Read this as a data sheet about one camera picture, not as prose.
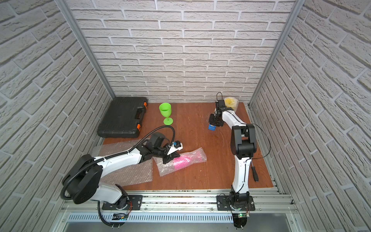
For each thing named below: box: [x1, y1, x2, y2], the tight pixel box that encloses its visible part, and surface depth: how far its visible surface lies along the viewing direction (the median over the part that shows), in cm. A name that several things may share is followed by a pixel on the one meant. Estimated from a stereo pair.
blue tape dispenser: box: [208, 123, 217, 131], surface depth 105 cm
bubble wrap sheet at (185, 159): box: [152, 146, 208, 177], surface depth 83 cm
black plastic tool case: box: [97, 96, 149, 139], surface depth 102 cm
